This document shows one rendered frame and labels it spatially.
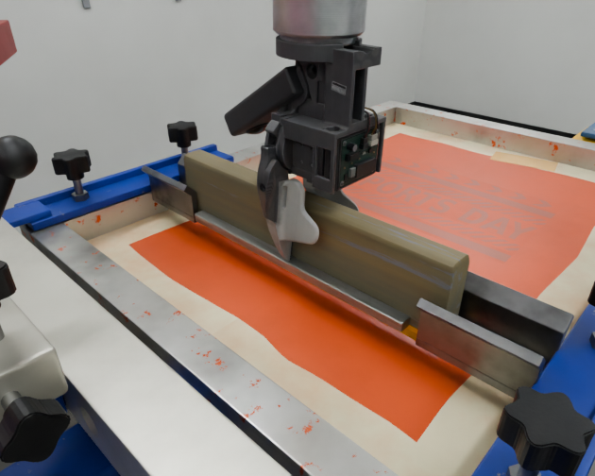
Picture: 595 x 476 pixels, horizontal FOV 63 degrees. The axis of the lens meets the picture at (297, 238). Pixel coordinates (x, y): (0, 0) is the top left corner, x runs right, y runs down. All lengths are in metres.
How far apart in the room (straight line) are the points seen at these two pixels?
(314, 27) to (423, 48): 4.27
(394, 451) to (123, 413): 0.19
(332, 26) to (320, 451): 0.30
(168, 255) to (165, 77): 2.20
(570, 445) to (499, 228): 0.44
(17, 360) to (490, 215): 0.59
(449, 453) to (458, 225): 0.36
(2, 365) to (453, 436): 0.30
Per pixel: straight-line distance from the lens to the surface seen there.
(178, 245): 0.62
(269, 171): 0.43
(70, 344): 0.36
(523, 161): 0.94
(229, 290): 0.53
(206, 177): 0.58
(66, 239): 0.60
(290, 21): 0.40
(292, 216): 0.45
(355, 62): 0.39
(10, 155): 0.35
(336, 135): 0.39
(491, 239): 0.66
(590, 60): 4.16
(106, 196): 0.66
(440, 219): 0.69
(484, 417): 0.43
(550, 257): 0.65
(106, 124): 2.63
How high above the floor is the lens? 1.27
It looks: 30 degrees down
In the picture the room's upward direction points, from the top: straight up
